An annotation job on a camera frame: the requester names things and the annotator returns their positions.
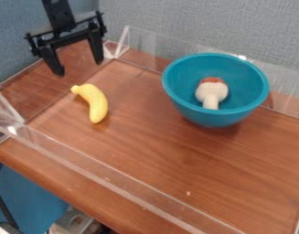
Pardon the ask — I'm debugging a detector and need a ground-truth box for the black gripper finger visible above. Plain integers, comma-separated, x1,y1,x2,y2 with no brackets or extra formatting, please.
40,46,64,76
88,29,104,64

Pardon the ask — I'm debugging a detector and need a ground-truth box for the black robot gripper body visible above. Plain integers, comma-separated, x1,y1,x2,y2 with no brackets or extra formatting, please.
24,0,107,56

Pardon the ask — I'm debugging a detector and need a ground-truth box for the yellow toy banana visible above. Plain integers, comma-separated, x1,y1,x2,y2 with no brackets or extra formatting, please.
71,84,108,123

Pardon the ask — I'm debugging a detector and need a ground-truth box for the blue plastic bowl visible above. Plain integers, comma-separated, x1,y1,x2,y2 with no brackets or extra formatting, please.
162,53,270,127

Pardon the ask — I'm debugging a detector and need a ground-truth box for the white red toy mushroom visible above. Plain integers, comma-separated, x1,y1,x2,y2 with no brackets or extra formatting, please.
195,77,228,110

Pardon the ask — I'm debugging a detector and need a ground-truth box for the clear acrylic table barrier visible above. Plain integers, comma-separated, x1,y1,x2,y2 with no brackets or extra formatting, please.
0,27,299,234

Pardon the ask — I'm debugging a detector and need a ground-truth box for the grey metal bracket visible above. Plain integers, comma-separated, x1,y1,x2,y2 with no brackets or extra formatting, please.
48,207,101,234

